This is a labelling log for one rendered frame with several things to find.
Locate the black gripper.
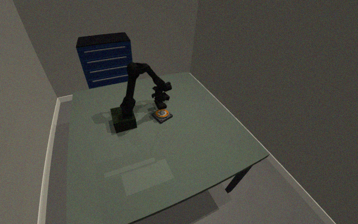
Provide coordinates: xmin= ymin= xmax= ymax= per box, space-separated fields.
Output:
xmin=151 ymin=93 xmax=167 ymax=110

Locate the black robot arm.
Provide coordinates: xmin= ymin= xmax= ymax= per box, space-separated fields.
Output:
xmin=120 ymin=62 xmax=172 ymax=120

